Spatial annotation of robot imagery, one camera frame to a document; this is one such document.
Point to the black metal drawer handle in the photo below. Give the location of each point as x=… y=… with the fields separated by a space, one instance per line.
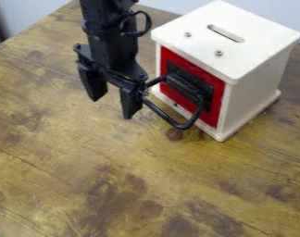
x=190 y=88

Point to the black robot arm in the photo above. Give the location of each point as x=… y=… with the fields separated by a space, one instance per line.
x=112 y=15

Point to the white wooden cabinet box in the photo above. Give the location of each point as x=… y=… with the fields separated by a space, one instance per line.
x=234 y=50

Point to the red wooden drawer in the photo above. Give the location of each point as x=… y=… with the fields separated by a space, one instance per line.
x=207 y=117

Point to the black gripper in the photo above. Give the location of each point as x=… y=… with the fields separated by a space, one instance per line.
x=107 y=60

